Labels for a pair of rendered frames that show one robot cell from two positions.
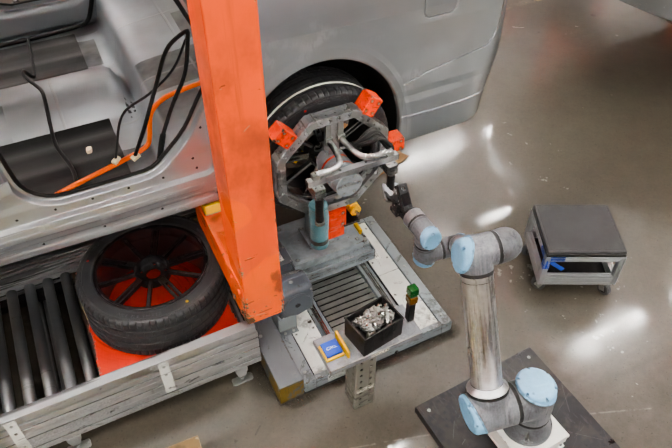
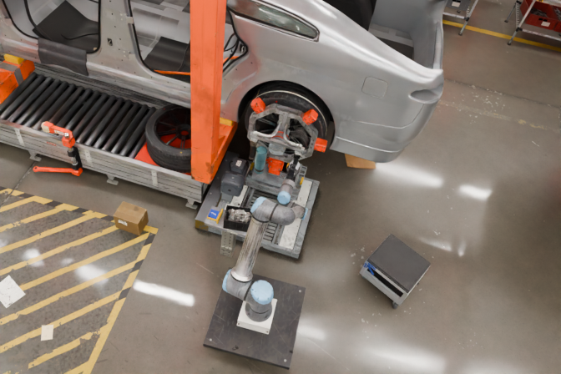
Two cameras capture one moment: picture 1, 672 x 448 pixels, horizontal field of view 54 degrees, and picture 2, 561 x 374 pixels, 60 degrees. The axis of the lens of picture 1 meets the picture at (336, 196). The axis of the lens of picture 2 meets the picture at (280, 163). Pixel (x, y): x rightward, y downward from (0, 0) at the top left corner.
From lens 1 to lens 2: 1.69 m
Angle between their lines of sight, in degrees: 23
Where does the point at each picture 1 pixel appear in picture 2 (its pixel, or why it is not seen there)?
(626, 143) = (514, 251)
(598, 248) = (396, 277)
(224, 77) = (195, 61)
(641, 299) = (411, 325)
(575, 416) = (288, 329)
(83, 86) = not seen: hidden behind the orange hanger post
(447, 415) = not seen: hidden behind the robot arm
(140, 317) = (159, 145)
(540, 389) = (260, 293)
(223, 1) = (199, 29)
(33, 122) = (187, 35)
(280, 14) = (276, 48)
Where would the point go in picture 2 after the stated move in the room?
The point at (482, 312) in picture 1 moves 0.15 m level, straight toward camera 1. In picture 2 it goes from (250, 236) to (228, 245)
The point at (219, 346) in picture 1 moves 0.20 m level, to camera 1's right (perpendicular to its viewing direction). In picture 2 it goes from (182, 181) to (198, 195)
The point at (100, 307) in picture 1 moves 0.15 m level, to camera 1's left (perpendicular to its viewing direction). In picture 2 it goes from (149, 130) to (138, 121)
